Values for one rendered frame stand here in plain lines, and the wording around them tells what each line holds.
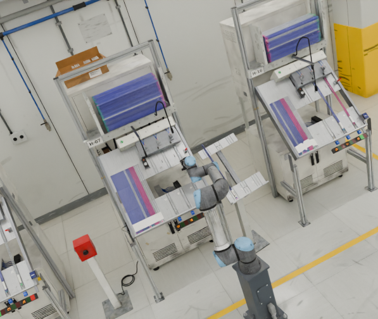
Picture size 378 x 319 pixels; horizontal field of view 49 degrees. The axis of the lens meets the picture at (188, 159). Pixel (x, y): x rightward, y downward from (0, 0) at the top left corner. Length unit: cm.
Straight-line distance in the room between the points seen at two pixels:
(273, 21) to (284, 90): 59
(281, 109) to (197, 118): 178
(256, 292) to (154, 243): 113
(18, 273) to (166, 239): 122
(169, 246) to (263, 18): 212
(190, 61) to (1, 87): 204
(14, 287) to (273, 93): 253
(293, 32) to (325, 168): 134
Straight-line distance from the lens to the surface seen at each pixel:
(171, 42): 481
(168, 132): 335
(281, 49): 362
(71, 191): 515
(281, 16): 379
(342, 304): 334
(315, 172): 412
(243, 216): 358
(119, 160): 335
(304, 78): 373
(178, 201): 324
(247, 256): 276
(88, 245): 331
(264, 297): 304
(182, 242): 378
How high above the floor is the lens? 267
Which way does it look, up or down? 31 degrees down
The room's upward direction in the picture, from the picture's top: 19 degrees counter-clockwise
